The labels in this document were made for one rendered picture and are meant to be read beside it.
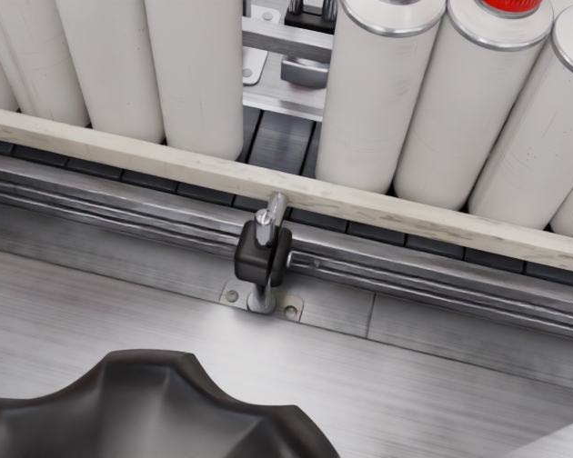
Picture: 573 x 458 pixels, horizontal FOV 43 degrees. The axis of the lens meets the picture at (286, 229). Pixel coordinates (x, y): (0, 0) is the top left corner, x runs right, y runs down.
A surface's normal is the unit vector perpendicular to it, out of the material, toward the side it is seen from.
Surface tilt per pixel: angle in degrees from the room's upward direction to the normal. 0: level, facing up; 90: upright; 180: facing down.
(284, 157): 0
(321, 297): 0
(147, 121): 90
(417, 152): 90
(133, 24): 90
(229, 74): 90
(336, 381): 0
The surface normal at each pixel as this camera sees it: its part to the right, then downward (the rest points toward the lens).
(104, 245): 0.04, -0.50
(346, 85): -0.75, 0.55
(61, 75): 0.58, 0.72
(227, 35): 0.77, 0.57
